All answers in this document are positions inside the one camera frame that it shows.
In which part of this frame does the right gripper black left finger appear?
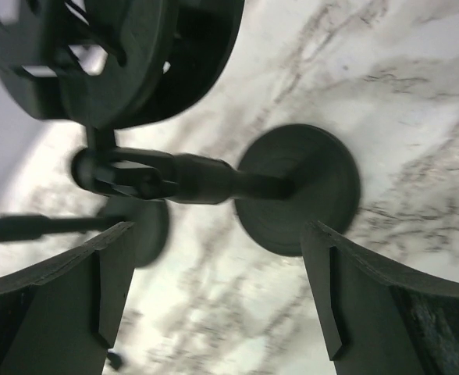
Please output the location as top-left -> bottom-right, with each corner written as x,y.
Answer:
0,223 -> 135,374

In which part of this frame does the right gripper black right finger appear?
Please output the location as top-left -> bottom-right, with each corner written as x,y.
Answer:
301,222 -> 459,374

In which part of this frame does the black clip stand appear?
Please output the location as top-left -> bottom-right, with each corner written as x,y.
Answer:
0,197 -> 170,268

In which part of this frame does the black shock mount round stand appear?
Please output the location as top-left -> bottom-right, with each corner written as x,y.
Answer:
0,0 -> 361,258

